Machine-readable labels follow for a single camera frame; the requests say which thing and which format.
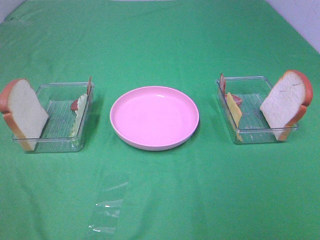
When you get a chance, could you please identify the toy lettuce leaf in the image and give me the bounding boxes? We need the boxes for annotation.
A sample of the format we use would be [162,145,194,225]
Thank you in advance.
[69,93,88,137]

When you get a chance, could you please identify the toy bacon strip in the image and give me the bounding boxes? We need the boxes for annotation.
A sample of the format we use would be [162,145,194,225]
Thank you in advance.
[219,73,243,106]
[70,76,92,112]

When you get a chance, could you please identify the toy bread slice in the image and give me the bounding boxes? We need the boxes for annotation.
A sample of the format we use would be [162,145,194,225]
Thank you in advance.
[260,70,313,141]
[0,78,49,152]

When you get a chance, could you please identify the pink round plate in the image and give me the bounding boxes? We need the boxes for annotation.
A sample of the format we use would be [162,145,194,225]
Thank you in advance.
[109,86,200,151]

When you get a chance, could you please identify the yellow toy cheese slice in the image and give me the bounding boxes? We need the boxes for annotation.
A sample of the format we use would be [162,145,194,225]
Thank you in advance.
[226,92,243,143]

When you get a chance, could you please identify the green table cloth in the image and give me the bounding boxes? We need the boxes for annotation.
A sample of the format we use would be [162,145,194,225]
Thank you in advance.
[0,0,320,240]

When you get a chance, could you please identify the left clear plastic tray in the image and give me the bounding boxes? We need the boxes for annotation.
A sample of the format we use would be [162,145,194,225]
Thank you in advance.
[12,82,95,153]

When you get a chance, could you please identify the clear plastic tray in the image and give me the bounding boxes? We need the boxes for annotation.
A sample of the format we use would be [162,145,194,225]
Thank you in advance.
[216,76,299,144]
[12,82,95,153]

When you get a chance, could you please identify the right clear plastic tray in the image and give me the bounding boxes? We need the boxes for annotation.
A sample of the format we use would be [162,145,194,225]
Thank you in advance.
[216,76,299,144]

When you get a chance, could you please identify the clear plastic film sheet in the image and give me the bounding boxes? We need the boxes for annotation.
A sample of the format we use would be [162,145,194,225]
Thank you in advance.
[85,172,129,240]

